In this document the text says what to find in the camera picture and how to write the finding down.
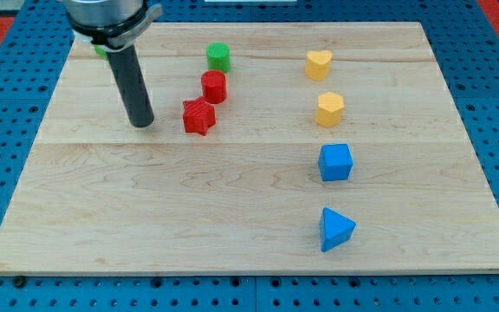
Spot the yellow heart block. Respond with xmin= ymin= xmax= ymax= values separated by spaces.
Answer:
xmin=304 ymin=50 xmax=333 ymax=81

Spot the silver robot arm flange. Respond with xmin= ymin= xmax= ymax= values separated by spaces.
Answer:
xmin=62 ymin=0 xmax=163 ymax=50

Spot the green block behind arm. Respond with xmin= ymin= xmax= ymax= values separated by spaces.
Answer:
xmin=94 ymin=46 xmax=107 ymax=61

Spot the light wooden board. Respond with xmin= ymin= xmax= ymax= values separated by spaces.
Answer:
xmin=0 ymin=22 xmax=499 ymax=276

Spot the red star block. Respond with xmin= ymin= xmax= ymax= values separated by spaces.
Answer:
xmin=183 ymin=96 xmax=216 ymax=136

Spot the red cylinder block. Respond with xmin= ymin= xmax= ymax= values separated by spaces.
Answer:
xmin=200 ymin=69 xmax=227 ymax=104

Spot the blue cube block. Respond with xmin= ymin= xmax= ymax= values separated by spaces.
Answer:
xmin=318 ymin=143 xmax=353 ymax=181

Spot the yellow hexagon block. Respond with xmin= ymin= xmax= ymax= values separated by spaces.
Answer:
xmin=314 ymin=92 xmax=345 ymax=127

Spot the green cylinder block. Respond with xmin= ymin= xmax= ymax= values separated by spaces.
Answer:
xmin=206 ymin=42 xmax=230 ymax=73

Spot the blue triangle block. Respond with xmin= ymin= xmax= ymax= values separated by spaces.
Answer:
xmin=319 ymin=207 xmax=356 ymax=252

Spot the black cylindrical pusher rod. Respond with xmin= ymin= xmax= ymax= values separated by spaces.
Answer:
xmin=107 ymin=45 xmax=154 ymax=128

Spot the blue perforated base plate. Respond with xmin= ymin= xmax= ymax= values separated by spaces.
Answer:
xmin=0 ymin=1 xmax=499 ymax=311

